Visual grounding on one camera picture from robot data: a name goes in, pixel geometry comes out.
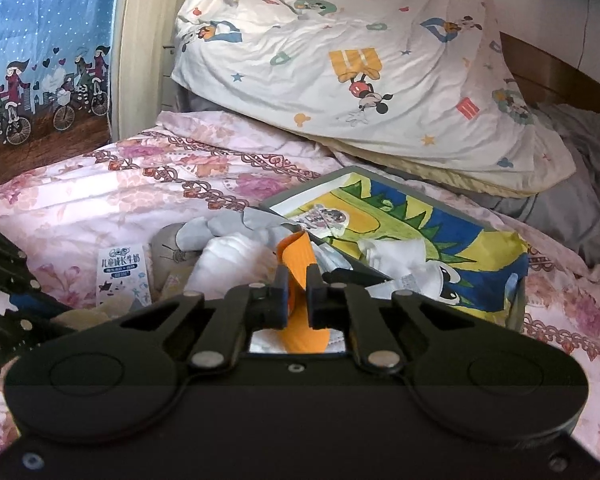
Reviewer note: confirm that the white towel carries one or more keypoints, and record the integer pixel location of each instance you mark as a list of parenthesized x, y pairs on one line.
[(230, 261)]

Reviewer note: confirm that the orange soft cloth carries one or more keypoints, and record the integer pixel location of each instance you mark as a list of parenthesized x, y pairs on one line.
[(296, 254)]

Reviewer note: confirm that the white milk carton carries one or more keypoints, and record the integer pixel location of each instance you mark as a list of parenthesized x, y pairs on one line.
[(122, 279)]

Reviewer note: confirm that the Mickey Mouse print pillow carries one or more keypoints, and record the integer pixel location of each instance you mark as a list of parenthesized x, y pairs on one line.
[(420, 86)]

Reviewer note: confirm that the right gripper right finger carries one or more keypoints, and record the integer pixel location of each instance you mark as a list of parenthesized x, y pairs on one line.
[(351, 310)]

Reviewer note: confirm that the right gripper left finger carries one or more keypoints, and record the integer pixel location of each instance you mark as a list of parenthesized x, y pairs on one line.
[(233, 319)]

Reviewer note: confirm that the grey blanket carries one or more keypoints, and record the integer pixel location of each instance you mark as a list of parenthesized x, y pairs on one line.
[(569, 212)]

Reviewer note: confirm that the pink floral bed quilt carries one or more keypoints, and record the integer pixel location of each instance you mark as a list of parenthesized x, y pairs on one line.
[(195, 165)]

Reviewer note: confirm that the cream wooden cabinet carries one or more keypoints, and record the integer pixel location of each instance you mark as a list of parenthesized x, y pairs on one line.
[(141, 64)]

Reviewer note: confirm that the dark wooden headboard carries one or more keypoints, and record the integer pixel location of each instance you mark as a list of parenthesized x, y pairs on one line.
[(543, 78)]

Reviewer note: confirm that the dinosaur print storage box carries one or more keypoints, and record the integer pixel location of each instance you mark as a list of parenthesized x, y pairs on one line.
[(413, 241)]

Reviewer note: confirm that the blue bicycle print curtain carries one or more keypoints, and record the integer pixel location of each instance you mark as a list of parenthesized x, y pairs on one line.
[(54, 80)]

